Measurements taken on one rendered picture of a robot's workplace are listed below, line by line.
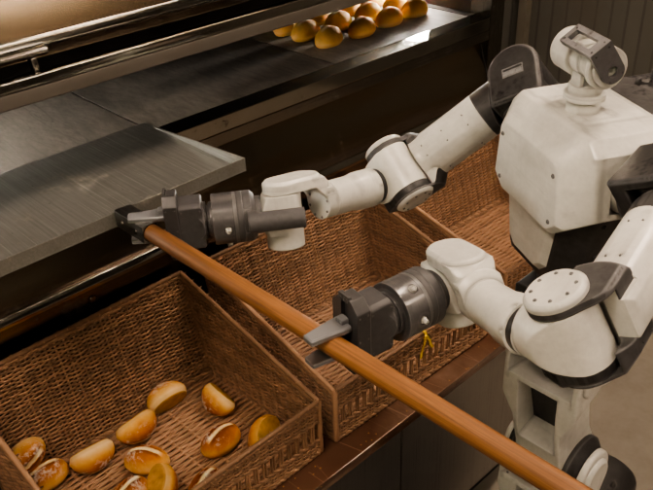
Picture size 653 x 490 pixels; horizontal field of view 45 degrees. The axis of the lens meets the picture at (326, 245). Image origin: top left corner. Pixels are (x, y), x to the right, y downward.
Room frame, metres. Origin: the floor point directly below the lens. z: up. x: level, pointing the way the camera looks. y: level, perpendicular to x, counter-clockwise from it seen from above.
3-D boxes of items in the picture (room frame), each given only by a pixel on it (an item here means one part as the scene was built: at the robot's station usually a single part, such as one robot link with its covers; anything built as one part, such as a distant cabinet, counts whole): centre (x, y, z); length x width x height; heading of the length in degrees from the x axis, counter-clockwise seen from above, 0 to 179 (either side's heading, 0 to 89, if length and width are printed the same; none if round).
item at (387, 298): (0.88, -0.07, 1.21); 0.12 x 0.10 x 0.13; 125
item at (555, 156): (1.15, -0.46, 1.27); 0.34 x 0.30 x 0.36; 14
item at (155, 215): (1.16, 0.30, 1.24); 0.06 x 0.03 x 0.02; 98
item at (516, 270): (2.04, -0.50, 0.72); 0.56 x 0.49 x 0.28; 132
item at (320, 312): (1.63, -0.05, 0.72); 0.56 x 0.49 x 0.28; 132
